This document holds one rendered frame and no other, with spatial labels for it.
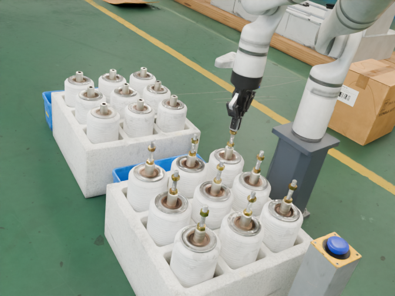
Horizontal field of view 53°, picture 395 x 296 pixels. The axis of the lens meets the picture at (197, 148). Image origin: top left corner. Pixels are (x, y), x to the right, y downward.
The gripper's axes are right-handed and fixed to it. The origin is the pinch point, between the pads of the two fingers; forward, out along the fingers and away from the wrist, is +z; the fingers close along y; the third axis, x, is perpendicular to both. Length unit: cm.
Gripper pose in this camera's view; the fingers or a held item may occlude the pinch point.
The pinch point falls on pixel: (236, 123)
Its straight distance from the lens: 103.3
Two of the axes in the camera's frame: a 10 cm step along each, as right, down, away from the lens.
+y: 5.2, -3.8, 7.7
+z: -1.5, 8.4, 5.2
